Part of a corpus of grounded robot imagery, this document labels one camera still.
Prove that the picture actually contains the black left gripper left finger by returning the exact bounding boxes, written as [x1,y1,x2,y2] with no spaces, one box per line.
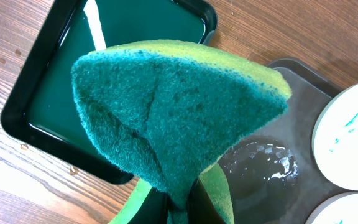
[128,188,168,224]

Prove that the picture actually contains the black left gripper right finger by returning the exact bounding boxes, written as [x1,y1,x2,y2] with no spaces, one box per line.
[187,179,225,224]

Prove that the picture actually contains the green yellow sponge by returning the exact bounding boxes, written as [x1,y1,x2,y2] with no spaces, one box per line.
[71,40,291,223]

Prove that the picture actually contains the white plate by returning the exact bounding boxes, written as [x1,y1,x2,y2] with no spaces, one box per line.
[305,192,358,224]
[312,84,358,191]

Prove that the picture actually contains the white plate back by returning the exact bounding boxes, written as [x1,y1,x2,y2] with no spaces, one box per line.
[312,84,358,191]

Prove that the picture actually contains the grey serving tray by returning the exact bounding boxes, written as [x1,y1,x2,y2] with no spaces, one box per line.
[220,58,358,223]

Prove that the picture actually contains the black water tray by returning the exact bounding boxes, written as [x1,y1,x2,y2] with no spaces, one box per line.
[1,0,218,184]

